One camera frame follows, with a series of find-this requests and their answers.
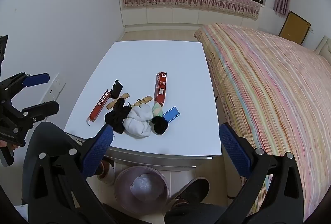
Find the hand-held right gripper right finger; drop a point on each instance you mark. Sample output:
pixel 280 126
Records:
pixel 235 151

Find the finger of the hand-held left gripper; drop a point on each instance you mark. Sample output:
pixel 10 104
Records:
pixel 44 109
pixel 38 78

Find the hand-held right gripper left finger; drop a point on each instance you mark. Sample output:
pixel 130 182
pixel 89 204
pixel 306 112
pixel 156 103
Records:
pixel 98 151

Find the pink round waste bin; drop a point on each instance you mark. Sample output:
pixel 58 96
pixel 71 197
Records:
pixel 122 184

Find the long red box white lettering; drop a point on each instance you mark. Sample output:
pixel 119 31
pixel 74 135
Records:
pixel 99 104

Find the white sock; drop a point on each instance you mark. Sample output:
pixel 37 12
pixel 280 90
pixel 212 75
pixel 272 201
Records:
pixel 137 120

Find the tan wooden clip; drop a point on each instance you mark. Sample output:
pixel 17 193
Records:
pixel 113 103
pixel 143 100

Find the small black box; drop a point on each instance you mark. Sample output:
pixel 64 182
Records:
pixel 117 88

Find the green and black sock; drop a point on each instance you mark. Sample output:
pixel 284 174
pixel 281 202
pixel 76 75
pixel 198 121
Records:
pixel 159 123

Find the blue plastic card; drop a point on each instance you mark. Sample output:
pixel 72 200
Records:
pixel 172 114

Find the red box with white label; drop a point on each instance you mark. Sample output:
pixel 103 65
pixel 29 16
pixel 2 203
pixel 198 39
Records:
pixel 160 89

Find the person's left hand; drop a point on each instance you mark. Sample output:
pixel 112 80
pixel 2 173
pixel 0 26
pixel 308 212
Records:
pixel 3 144

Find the person's left slipper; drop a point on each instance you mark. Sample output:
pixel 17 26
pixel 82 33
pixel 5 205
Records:
pixel 107 172

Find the person's slipper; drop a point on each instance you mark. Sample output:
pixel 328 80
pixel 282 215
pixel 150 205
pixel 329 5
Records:
pixel 194 187
pixel 107 172

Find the person's right slipper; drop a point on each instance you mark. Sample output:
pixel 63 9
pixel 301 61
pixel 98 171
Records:
pixel 194 187

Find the white plastic bag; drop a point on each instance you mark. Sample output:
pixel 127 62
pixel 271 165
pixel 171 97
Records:
pixel 148 186

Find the bed with pink striped cover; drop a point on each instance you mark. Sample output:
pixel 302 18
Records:
pixel 271 84

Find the white table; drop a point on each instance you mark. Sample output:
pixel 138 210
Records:
pixel 155 58

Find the cream padded headboard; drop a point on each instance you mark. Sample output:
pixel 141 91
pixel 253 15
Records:
pixel 324 49

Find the yellow framed board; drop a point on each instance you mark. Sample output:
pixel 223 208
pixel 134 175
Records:
pixel 293 29

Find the white window seat cabinet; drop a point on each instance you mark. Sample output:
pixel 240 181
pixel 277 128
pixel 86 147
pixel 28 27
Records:
pixel 160 16

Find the white wall socket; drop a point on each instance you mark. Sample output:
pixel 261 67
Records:
pixel 55 87

